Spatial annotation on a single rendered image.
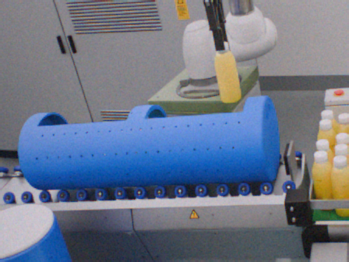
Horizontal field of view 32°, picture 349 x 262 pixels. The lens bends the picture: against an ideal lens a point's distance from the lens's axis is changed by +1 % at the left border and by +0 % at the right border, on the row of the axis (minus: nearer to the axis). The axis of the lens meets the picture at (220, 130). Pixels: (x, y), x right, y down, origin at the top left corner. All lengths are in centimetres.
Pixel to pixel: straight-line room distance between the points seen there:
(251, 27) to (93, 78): 187
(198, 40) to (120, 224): 80
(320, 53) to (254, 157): 296
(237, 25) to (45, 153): 91
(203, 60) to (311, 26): 233
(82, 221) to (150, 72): 178
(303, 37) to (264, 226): 291
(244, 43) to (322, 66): 238
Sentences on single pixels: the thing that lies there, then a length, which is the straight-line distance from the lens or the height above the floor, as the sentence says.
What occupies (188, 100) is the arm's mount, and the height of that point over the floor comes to 106.
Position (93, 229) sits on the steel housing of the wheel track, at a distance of 227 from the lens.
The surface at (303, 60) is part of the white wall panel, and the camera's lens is 487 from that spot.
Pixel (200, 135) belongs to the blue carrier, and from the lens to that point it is 194.
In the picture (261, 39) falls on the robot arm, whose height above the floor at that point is 123.
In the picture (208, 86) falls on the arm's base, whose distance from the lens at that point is 254.
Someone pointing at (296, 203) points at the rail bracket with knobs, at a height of 100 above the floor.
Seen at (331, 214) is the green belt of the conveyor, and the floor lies 90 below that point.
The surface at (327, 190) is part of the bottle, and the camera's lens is 193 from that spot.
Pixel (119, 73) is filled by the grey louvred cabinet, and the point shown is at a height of 73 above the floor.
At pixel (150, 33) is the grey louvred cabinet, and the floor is 100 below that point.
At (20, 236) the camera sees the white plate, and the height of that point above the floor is 104.
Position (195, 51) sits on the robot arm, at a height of 125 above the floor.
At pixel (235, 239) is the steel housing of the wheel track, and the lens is 214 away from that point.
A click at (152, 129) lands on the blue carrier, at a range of 201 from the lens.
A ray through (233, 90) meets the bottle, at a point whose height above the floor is 128.
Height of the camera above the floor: 204
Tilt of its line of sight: 26 degrees down
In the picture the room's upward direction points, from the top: 12 degrees counter-clockwise
